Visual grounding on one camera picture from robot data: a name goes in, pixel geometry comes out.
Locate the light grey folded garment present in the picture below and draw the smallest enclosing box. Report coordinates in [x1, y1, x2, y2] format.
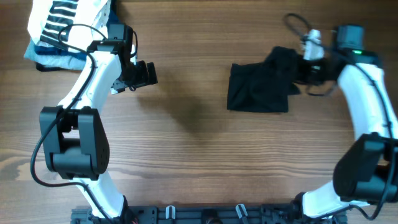
[24, 40, 86, 72]

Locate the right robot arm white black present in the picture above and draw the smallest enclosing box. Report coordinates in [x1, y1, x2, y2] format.
[291, 24, 397, 222]

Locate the black t-shirt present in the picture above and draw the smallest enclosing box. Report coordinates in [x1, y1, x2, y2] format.
[227, 47, 300, 113]

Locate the white striped folded garment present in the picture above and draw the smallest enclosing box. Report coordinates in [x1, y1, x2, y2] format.
[27, 0, 111, 50]

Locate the dark blue folded garment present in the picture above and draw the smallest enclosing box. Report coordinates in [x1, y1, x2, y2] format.
[33, 1, 119, 60]

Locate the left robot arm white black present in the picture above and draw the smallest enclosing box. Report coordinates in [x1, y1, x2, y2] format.
[30, 24, 158, 223]

